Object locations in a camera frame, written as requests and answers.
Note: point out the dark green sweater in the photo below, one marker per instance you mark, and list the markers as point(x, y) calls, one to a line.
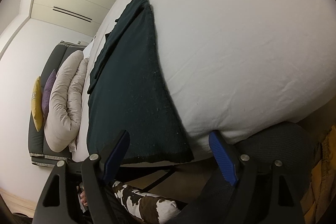
point(127, 91)

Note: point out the beige folded duvet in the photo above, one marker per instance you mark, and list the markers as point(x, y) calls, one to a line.
point(64, 117)

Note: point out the yellow cushion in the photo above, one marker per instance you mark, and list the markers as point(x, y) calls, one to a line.
point(36, 105)

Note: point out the black mesh chair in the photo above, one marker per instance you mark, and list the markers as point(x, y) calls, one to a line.
point(283, 155)

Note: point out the white bed sheet mattress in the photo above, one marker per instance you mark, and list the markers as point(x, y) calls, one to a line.
point(240, 66)

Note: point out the person's left hand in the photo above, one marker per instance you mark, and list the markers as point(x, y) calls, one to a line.
point(82, 197)

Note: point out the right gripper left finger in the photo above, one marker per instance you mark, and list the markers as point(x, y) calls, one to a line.
point(96, 171)

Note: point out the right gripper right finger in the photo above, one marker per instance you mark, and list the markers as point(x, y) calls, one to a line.
point(239, 171)

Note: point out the orange-brown garment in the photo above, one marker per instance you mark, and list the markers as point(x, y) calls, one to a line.
point(321, 190)

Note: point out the cow pattern trouser leg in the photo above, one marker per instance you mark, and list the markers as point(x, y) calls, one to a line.
point(143, 206)

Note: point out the purple cushion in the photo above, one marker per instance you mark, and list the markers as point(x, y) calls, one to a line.
point(47, 93)

